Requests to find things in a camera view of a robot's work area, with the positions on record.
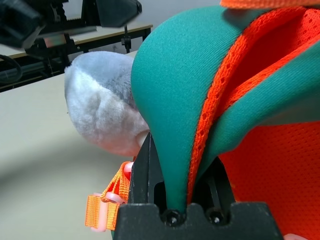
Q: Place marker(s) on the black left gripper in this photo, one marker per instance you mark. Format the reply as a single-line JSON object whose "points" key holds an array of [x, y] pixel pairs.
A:
{"points": [[67, 15]]}

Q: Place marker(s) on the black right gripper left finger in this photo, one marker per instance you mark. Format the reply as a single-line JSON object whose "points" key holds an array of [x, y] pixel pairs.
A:
{"points": [[142, 175]]}

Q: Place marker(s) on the black table clamp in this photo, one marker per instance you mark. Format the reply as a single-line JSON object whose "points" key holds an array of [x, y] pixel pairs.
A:
{"points": [[126, 40]]}

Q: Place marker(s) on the orange and teal backpack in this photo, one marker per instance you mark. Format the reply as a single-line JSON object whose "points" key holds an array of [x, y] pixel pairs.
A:
{"points": [[180, 75]]}

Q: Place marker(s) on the grey plush whale charm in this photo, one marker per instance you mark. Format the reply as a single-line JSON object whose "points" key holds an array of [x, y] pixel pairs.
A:
{"points": [[100, 105]]}

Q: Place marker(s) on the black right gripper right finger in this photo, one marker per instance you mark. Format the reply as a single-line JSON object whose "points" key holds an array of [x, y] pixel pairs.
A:
{"points": [[217, 185]]}

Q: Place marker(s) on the beige side table black frame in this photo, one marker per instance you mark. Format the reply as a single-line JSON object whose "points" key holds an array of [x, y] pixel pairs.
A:
{"points": [[105, 35]]}

